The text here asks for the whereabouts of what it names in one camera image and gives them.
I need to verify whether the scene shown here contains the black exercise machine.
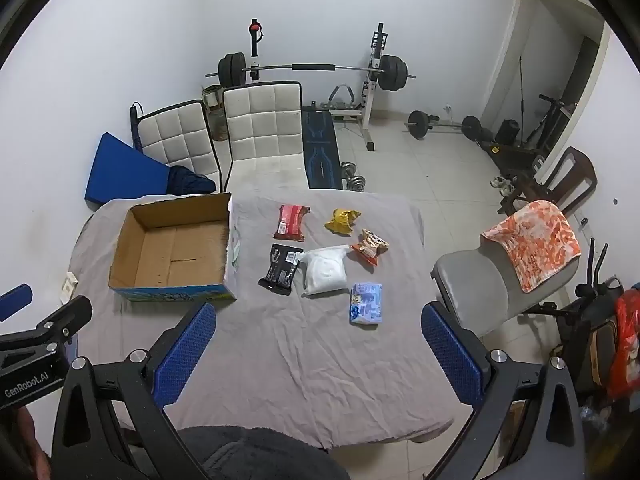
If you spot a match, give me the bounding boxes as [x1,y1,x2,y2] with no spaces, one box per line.
[520,94,577,157]

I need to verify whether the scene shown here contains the dark blue cloth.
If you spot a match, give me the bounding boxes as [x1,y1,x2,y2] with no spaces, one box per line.
[167,165,217,195]

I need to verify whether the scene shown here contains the orange snack packet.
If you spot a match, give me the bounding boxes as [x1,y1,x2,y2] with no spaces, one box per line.
[350,228,390,266]

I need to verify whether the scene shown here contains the white door frame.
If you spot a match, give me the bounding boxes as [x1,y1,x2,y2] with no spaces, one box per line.
[480,0,610,128]

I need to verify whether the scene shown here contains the black weight bench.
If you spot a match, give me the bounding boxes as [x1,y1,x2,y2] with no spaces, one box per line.
[301,102,343,190]

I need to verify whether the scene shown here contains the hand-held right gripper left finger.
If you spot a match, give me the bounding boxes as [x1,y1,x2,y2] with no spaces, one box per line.
[51,302,217,480]

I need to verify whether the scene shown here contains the glass jar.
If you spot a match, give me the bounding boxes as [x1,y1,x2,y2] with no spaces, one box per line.
[201,85,228,142]

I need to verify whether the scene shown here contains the black snack packet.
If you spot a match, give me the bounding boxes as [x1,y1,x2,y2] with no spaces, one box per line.
[258,243,304,293]

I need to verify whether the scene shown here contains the white powder bag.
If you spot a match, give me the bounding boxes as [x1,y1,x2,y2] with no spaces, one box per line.
[298,245,349,297]

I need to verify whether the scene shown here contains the orange patterned towel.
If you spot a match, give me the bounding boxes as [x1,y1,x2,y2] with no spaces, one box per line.
[481,200,582,293]

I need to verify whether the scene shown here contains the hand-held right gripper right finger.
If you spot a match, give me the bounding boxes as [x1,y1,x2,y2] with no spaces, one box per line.
[421,301,586,480]

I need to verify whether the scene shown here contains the blue white snack packet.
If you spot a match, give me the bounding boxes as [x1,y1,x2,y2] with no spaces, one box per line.
[348,283,385,326]

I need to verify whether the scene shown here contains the white padded chair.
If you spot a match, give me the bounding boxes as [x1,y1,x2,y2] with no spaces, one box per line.
[222,81,304,191]
[136,100,221,193]

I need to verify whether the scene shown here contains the black exercise bike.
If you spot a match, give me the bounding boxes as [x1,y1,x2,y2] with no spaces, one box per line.
[545,237,626,396]

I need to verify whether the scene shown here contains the blue foam mat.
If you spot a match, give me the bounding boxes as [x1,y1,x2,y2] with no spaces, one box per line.
[85,132,173,211]

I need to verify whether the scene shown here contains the person's dark grey clothing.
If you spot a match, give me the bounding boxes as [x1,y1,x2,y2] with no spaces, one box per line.
[177,426,351,480]

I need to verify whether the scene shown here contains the yellow snack packet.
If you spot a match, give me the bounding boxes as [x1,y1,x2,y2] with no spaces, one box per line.
[324,208,362,236]

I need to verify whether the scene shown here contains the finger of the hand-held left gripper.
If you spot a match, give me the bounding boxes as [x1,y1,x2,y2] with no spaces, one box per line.
[0,284,33,322]
[30,296,93,356]

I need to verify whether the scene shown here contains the grey tablecloth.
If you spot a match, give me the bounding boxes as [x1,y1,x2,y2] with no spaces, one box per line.
[70,189,453,448]

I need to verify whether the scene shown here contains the short barbell with black plates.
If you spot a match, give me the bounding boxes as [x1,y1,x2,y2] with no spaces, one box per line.
[404,110,482,140]

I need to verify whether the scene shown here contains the green white paper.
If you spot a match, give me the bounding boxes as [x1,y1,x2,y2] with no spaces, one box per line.
[228,225,244,273]

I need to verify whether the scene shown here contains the grey chair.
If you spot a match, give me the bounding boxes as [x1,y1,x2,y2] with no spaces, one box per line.
[431,247,556,338]

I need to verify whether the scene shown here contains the cardboard box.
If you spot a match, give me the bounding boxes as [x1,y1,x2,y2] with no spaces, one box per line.
[108,191,237,303]

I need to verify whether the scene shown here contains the brown wooden chair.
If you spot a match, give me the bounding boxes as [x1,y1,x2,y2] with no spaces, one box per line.
[497,146,597,216]

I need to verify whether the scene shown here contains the red snack packet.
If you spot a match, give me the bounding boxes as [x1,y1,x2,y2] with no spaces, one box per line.
[273,204,311,242]

